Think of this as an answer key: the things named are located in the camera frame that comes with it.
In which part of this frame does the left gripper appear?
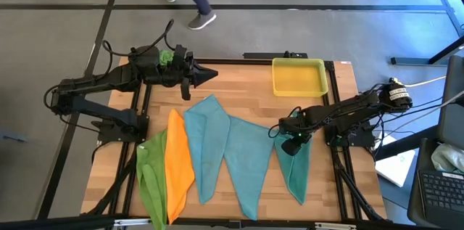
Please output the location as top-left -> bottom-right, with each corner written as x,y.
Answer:
170,44 -> 220,101

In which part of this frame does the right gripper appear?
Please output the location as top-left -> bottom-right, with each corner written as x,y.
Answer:
278,108 -> 313,157

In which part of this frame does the teal microfiber towel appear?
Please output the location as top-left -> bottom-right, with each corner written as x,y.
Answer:
273,110 -> 313,206

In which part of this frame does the light blue microfiber towel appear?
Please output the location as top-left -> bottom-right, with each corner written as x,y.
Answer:
183,94 -> 231,205
222,115 -> 276,221

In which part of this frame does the orange microfiber towel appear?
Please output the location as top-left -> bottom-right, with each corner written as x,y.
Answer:
165,108 -> 196,226

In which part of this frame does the green microfiber towel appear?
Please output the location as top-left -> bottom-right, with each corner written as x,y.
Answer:
136,128 -> 169,230

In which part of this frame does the succulent in white pot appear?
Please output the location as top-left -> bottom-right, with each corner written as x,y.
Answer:
159,49 -> 175,67

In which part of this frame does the yellow plastic tray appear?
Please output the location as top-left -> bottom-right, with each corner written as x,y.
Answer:
271,57 -> 329,98

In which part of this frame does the black flat bar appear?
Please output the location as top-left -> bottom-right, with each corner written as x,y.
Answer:
242,51 -> 309,59

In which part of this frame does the white flat box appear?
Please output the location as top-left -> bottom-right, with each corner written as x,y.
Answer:
374,134 -> 417,189

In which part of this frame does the white crumpled bag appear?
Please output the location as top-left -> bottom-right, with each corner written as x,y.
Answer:
430,142 -> 464,175

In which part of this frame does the dark grey laptop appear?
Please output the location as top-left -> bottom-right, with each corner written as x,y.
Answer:
407,54 -> 464,230

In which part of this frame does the black camera cable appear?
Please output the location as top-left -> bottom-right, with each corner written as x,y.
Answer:
102,18 -> 175,59
268,105 -> 302,139

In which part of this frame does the black aluminium frame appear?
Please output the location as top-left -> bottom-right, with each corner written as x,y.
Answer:
0,57 -> 410,230

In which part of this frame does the silver aluminium bracket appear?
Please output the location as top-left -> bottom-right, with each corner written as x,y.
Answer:
113,218 -> 156,228
313,221 -> 358,230

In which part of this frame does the white power cable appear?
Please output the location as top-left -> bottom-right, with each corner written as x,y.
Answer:
402,75 -> 447,89

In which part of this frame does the light grey cable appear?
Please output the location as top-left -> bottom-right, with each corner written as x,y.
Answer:
380,90 -> 464,136

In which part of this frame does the black desk leg frame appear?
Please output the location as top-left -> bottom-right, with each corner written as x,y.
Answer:
390,0 -> 464,66

